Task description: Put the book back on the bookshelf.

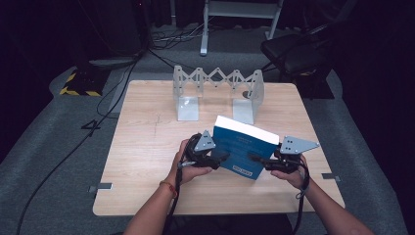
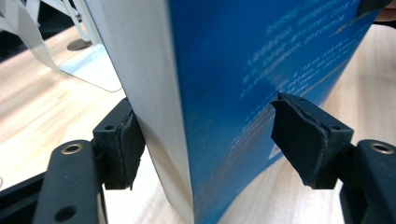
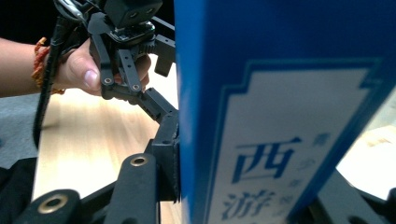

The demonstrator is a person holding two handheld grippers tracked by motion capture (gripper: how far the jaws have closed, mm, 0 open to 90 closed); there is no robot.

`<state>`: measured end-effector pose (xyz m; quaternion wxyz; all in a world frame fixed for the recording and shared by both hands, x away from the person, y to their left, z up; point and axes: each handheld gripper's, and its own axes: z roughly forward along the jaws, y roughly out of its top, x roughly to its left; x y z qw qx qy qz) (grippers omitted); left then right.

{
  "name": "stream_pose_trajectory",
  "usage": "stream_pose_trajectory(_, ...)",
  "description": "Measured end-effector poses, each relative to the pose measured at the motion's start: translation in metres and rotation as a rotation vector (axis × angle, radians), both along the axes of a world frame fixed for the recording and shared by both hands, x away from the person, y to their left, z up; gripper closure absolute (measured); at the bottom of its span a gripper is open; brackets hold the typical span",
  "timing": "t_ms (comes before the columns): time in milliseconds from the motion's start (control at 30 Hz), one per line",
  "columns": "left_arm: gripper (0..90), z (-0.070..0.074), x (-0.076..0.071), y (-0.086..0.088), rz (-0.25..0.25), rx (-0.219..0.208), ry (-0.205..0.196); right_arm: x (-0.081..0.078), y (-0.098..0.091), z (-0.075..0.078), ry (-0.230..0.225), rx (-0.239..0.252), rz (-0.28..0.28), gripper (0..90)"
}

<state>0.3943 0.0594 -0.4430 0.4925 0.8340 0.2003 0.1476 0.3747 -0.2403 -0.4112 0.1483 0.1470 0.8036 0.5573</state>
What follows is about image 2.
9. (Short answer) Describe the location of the blue paperback book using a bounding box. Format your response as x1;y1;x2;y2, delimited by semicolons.
84;0;389;224

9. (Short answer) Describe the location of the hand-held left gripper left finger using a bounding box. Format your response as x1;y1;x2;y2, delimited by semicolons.
92;97;147;191

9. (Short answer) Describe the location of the white expandable book rack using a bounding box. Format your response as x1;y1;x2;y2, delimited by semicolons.
0;0;123;93

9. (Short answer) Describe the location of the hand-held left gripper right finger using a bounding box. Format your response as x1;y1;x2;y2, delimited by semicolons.
270;91;355;190

